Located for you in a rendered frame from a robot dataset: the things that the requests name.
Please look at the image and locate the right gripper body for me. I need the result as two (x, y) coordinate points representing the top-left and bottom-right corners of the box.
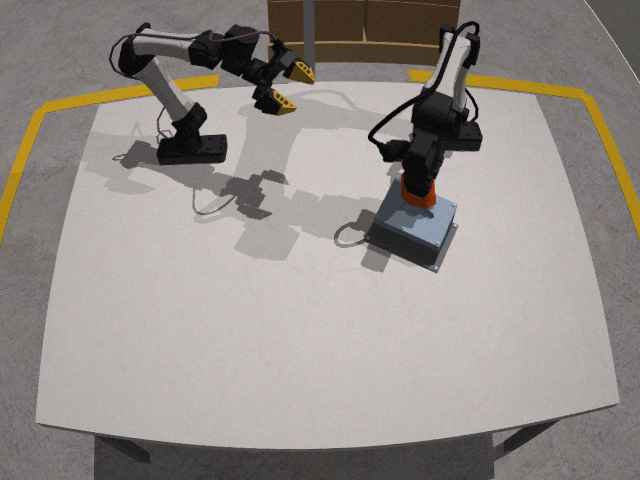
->
(242, 57), (310, 115)

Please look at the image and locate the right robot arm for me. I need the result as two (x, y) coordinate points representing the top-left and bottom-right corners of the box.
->
(118, 22), (296, 159)

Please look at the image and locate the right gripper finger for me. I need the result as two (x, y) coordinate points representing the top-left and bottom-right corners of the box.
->
(288, 62), (315, 85)
(273, 90), (297, 116)

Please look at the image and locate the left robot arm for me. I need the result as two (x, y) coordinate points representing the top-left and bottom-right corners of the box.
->
(378, 23), (483, 178)

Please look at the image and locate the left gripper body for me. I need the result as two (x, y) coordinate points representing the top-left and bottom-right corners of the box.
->
(404, 148), (445, 198)

